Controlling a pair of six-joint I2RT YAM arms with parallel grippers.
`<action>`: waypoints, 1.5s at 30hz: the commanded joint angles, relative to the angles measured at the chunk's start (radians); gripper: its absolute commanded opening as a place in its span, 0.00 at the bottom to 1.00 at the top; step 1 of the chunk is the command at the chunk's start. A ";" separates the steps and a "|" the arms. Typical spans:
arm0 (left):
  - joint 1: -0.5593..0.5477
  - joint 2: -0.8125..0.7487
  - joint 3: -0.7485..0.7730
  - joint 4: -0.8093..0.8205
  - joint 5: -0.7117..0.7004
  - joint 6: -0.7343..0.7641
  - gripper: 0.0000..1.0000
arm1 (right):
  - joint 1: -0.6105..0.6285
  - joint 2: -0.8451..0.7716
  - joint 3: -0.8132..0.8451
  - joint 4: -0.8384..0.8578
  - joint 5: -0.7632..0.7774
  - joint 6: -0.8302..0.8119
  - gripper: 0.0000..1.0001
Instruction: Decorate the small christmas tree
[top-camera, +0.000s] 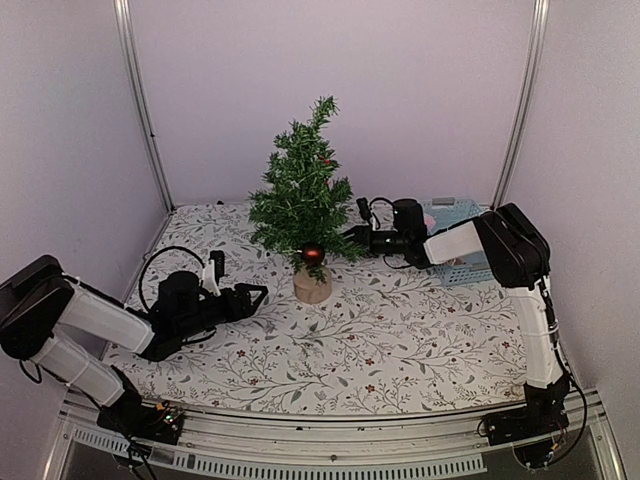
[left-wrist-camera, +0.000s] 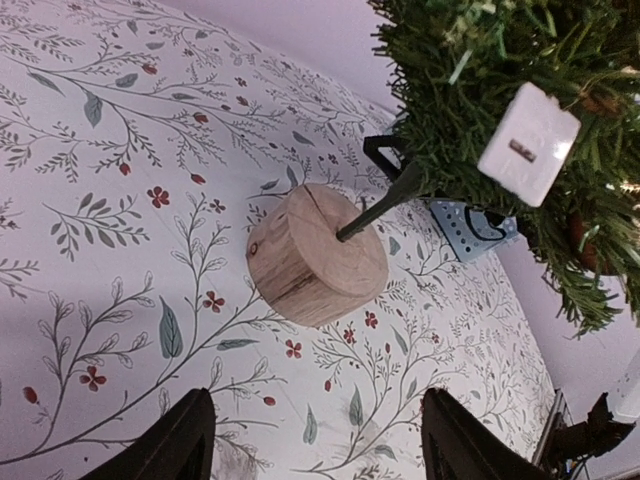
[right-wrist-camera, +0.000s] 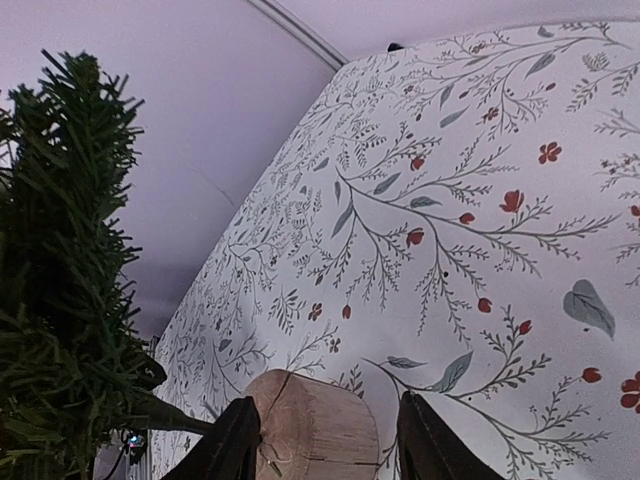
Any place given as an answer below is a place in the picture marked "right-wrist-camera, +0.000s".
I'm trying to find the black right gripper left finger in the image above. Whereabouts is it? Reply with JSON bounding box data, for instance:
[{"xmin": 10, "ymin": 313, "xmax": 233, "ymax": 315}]
[{"xmin": 163, "ymin": 396, "xmax": 262, "ymax": 480}]

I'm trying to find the small green christmas tree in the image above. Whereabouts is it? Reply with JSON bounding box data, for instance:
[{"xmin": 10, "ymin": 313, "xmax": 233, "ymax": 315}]
[{"xmin": 1, "ymin": 53, "xmax": 210, "ymax": 479}]

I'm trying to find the floral patterned table mat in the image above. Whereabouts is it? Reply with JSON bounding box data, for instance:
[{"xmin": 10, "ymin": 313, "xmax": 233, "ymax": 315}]
[{"xmin": 156, "ymin": 21, "xmax": 639, "ymax": 479}]

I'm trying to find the wooden tree stump base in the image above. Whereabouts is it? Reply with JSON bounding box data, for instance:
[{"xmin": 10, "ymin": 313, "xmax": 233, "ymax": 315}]
[{"xmin": 245, "ymin": 369, "xmax": 379, "ymax": 480}]

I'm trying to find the left aluminium corner post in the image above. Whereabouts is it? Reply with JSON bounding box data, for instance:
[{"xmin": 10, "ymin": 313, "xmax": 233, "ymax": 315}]
[{"xmin": 247, "ymin": 0, "xmax": 349, "ymax": 72}]

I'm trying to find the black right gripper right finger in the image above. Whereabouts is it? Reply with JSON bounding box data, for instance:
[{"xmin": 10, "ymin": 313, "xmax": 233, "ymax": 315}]
[{"xmin": 397, "ymin": 391, "xmax": 503, "ymax": 480}]

